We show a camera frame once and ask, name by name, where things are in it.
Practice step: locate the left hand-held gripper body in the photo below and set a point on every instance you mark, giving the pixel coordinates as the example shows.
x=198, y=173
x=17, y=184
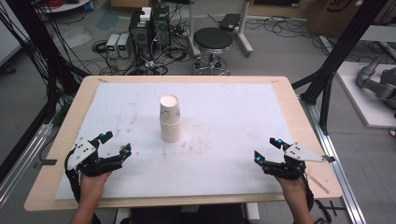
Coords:
x=82, y=152

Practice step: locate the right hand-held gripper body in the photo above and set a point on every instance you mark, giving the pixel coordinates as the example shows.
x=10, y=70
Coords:
x=299, y=153

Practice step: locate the white paper cup blue print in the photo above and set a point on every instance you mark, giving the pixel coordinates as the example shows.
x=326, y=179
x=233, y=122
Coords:
x=170, y=107

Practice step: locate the person's left hand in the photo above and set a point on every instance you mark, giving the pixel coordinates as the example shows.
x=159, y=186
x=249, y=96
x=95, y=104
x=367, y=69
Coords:
x=91, y=188

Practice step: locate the person's right hand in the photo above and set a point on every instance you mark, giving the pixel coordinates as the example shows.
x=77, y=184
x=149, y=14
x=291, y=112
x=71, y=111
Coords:
x=294, y=189

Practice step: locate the thin wooden stick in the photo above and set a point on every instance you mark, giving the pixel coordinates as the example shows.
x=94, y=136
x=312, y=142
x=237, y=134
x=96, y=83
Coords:
x=317, y=183

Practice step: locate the white foam mat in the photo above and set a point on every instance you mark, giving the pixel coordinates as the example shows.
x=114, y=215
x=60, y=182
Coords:
x=218, y=161

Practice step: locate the plain white paper cup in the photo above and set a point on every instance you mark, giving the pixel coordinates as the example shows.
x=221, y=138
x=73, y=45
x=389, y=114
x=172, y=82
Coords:
x=171, y=133

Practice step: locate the white table leg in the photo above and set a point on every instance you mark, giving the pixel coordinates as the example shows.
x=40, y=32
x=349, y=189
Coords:
x=252, y=213

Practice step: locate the white floor platform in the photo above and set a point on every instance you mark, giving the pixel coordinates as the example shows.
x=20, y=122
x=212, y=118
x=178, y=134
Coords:
x=361, y=102

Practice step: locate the person's dark trousers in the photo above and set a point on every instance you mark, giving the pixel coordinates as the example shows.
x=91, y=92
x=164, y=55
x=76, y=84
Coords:
x=186, y=216

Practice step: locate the grey power supply unit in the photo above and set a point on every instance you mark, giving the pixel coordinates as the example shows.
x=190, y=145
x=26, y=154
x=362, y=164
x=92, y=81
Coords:
x=124, y=45
x=112, y=45

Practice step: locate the black computer tower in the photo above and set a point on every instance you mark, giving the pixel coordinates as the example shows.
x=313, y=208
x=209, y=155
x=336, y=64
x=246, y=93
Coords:
x=140, y=34
x=161, y=26

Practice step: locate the black round stool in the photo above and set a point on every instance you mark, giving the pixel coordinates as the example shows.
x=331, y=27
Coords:
x=213, y=39

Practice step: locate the white box on tower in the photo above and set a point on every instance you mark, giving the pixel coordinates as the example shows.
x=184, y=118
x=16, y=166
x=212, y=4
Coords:
x=145, y=14

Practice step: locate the black flat device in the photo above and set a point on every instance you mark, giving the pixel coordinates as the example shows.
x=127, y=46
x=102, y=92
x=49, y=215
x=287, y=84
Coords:
x=230, y=21

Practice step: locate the brown cardboard box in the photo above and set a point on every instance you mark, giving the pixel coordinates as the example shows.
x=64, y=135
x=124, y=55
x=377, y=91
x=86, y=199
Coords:
x=330, y=18

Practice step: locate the white board panel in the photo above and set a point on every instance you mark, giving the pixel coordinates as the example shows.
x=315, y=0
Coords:
x=7, y=40

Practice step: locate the aluminium floor rail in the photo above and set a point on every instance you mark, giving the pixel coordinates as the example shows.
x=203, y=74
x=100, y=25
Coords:
x=18, y=168
x=342, y=186

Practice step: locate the black metal frame post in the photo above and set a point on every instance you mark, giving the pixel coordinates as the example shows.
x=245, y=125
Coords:
x=342, y=46
x=40, y=46

